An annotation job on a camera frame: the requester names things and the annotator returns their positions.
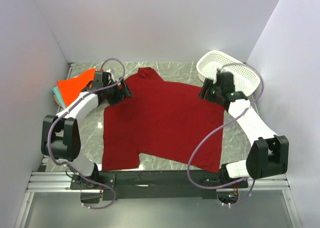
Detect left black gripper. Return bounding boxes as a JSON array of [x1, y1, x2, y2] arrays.
[[104, 77, 134, 107]]

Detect dark red t shirt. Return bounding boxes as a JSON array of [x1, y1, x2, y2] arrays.
[[102, 67, 225, 173]]

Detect black base beam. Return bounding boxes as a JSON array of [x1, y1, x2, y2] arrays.
[[70, 170, 237, 204]]

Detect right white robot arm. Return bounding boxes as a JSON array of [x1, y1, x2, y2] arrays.
[[199, 71, 289, 188]]

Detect white plastic basket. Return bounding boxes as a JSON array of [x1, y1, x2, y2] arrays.
[[196, 50, 261, 97]]

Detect teal folded t shirt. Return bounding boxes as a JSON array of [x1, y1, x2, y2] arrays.
[[52, 86, 66, 109]]

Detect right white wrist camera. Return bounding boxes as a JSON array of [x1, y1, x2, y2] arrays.
[[216, 63, 235, 75]]

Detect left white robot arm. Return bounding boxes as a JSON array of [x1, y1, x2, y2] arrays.
[[40, 71, 133, 189]]

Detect orange folded t shirt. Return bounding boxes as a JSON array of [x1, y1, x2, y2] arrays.
[[57, 68, 96, 107]]

